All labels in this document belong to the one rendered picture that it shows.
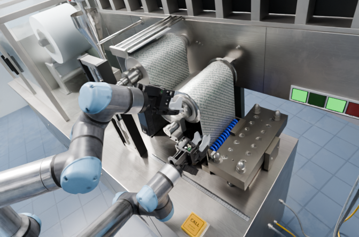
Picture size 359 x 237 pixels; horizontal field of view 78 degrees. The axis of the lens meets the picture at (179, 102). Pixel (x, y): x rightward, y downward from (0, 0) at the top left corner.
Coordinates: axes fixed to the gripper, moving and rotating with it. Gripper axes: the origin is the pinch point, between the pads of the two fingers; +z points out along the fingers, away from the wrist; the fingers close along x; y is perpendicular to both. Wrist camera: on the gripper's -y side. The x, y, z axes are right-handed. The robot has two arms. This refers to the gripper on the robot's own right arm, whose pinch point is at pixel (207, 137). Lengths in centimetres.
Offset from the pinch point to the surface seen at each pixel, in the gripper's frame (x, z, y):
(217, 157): -7.7, -4.4, -2.9
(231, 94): -0.3, 19.6, 8.8
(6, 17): 102, -20, 50
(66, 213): 123, -66, -109
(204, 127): -0.3, -0.5, 6.5
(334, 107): -35.9, 29.4, 8.4
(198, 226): -11.9, -25.2, -16.6
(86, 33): 75, 3, 35
